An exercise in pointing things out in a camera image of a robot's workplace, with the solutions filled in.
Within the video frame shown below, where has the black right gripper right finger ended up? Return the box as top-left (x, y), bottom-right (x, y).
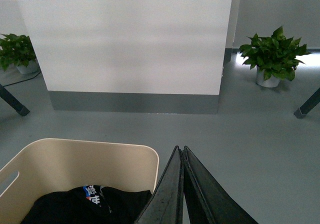
top-left (182, 146), bottom-right (257, 224)

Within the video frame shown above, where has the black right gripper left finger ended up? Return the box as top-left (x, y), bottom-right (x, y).
top-left (135, 146), bottom-right (184, 224)

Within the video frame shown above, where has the beige plastic laundry hamper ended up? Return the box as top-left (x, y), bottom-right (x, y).
top-left (0, 138), bottom-right (159, 224)

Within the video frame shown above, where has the black printed t-shirt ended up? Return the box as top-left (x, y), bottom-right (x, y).
top-left (21, 185), bottom-right (152, 224)

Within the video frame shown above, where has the dark right rack leg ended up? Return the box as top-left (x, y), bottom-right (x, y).
top-left (293, 88), bottom-right (320, 119)

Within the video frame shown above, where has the dark rack leg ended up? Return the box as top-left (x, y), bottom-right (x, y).
top-left (293, 88), bottom-right (320, 119)
top-left (0, 85), bottom-right (30, 116)

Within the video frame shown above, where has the right potted green plant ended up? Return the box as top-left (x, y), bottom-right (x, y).
top-left (239, 26), bottom-right (311, 88)

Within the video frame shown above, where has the potted green plant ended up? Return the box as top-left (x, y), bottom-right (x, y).
top-left (239, 26), bottom-right (311, 88)
top-left (0, 33), bottom-right (40, 75)

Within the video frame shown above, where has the dark left rack leg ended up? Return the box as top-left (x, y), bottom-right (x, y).
top-left (0, 85), bottom-right (30, 116)

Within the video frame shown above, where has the left potted green plant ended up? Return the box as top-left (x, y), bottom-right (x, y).
top-left (0, 33), bottom-right (40, 75)

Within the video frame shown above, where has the black power cable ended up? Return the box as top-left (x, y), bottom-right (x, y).
top-left (3, 68), bottom-right (42, 87)

